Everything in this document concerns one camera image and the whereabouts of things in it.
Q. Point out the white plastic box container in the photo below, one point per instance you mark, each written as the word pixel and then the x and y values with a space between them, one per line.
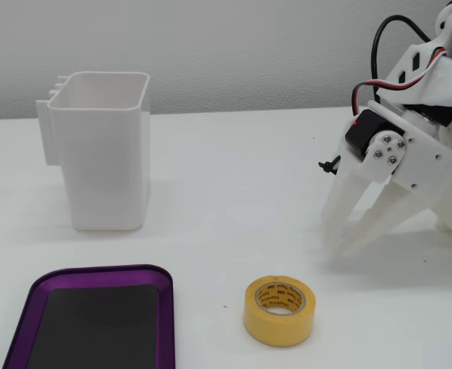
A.
pixel 103 165

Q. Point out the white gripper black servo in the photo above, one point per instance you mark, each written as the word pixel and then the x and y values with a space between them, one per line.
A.
pixel 422 154

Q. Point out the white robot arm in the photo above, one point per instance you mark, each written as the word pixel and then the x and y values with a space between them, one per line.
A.
pixel 445 80

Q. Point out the purple metal tray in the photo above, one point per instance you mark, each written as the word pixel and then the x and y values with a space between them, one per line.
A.
pixel 95 326

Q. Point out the yellow masking tape roll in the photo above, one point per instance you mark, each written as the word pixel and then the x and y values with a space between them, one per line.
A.
pixel 276 326

